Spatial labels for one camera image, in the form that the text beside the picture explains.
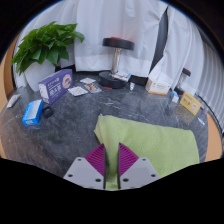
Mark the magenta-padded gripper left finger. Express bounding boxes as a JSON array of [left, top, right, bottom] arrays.
[[63, 143, 108, 191]]

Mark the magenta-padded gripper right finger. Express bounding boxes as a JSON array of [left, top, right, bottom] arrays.
[[116, 142, 161, 191]]

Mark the light green towel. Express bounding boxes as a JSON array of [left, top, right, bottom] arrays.
[[93, 114, 200, 191]]

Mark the small black object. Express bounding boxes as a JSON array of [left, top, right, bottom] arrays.
[[41, 105, 54, 119]]

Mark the blue and white box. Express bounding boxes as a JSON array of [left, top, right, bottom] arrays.
[[21, 99, 45, 127]]

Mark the small flat sachet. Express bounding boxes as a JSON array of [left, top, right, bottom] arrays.
[[67, 85, 90, 98], [83, 82, 103, 94], [79, 77, 97, 85]]

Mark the small blue white carton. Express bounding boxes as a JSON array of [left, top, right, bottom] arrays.
[[170, 90, 180, 104]]

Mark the yellow box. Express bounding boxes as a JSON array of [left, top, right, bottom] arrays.
[[179, 91, 202, 117]]

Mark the white and orange box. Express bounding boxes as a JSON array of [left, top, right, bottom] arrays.
[[144, 64, 174, 97]]

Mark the purple cardboard box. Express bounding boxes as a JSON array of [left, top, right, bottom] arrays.
[[37, 68, 74, 106]]

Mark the white packet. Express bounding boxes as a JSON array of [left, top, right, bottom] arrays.
[[111, 71, 132, 83]]

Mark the white tube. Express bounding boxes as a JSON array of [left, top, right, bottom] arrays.
[[5, 93, 22, 109]]

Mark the white curtain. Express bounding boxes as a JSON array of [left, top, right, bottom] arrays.
[[151, 4, 224, 125], [13, 0, 168, 88]]

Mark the large black dumbbell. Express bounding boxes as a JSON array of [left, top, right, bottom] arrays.
[[98, 36, 136, 90]]

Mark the green potted plant white pot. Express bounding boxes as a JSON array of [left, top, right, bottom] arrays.
[[10, 21, 86, 93]]

